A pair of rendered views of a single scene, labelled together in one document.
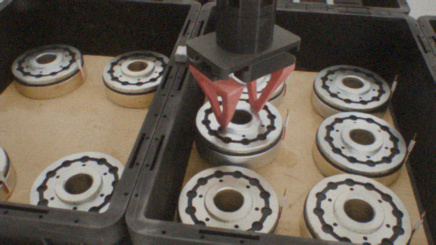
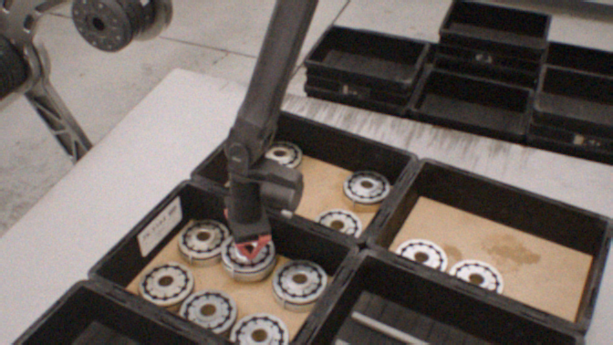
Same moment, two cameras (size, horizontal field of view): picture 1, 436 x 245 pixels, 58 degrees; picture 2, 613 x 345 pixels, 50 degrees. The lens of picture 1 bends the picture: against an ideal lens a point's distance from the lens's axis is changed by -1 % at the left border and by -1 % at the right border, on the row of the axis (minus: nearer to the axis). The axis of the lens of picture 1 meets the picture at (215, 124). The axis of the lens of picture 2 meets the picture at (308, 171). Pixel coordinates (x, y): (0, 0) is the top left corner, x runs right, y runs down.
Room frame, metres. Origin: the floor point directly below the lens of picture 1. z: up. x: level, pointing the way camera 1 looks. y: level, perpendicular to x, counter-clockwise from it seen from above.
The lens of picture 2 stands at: (0.75, -0.78, 1.81)
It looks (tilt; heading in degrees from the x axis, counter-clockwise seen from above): 41 degrees down; 110
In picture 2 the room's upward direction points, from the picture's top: 1 degrees clockwise
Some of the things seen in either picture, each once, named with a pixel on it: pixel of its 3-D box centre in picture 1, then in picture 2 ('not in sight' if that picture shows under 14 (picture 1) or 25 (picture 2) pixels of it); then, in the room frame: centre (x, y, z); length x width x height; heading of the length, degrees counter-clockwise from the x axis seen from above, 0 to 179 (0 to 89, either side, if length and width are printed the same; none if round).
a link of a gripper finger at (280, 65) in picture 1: (248, 80); (249, 236); (0.36, -0.04, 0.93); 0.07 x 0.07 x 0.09; 37
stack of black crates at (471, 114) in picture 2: not in sight; (464, 136); (0.63, 1.24, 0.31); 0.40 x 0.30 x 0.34; 179
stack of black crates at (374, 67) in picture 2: not in sight; (363, 102); (0.23, 1.24, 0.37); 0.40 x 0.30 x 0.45; 179
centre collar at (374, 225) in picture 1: (358, 211); (165, 281); (0.23, -0.14, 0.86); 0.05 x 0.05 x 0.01
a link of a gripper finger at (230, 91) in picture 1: (233, 87); not in sight; (0.35, -0.02, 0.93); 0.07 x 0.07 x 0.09; 37
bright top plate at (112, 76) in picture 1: (137, 70); (337, 226); (0.48, 0.11, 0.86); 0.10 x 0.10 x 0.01
